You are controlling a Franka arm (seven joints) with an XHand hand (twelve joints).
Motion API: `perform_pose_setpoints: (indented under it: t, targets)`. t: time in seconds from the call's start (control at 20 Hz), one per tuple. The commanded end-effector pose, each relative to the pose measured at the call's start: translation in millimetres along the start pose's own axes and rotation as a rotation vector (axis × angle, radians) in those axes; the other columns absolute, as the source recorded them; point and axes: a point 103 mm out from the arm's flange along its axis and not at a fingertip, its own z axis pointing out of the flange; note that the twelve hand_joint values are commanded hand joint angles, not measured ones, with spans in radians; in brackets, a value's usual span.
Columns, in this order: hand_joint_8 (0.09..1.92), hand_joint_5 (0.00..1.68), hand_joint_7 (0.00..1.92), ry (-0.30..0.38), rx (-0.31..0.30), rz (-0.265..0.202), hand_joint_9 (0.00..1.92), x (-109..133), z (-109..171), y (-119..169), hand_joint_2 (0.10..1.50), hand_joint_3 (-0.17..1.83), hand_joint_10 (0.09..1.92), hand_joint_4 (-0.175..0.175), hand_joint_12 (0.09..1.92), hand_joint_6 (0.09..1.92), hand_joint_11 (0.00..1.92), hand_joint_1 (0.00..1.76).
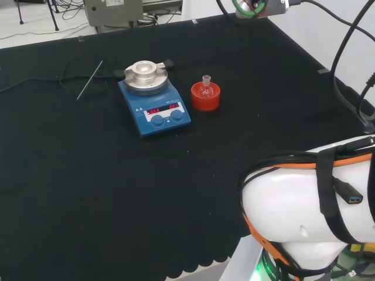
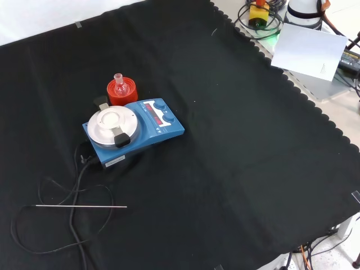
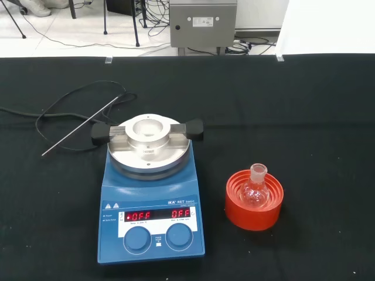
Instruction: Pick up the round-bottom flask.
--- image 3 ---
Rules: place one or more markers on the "thin steel temperature probe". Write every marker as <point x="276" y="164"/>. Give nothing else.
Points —
<point x="79" y="126"/>

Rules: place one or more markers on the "black bench cloth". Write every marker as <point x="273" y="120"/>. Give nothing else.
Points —
<point x="293" y="117"/>

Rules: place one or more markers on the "grey metal cabinet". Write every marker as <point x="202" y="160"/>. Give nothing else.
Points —
<point x="202" y="35"/>

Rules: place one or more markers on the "blue base laboratory heater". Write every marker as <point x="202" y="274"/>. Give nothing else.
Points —
<point x="152" y="202"/>

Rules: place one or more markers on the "person's foot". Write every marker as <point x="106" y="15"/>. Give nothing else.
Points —
<point x="38" y="8"/>

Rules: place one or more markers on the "pale white board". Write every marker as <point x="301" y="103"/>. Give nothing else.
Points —
<point x="328" y="26"/>

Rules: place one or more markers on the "black tripod leg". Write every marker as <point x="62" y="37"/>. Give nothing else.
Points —
<point x="14" y="22"/>
<point x="135" y="26"/>
<point x="72" y="8"/>
<point x="105" y="17"/>

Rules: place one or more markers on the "clear tape strip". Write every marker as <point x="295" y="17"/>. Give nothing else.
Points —
<point x="108" y="60"/>
<point x="279" y="57"/>

